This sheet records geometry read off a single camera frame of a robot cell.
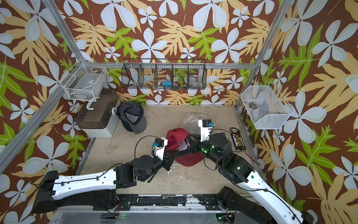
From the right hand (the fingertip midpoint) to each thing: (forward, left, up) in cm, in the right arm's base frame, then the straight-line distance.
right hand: (184, 135), depth 63 cm
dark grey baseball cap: (+38, +39, -27) cm, 61 cm away
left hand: (-3, +4, -7) cm, 8 cm away
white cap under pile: (+29, -6, -29) cm, 42 cm away
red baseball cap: (+1, +5, -2) cm, 6 cm away
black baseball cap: (+34, +49, -26) cm, 65 cm away
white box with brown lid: (+21, +52, -16) cm, 59 cm away
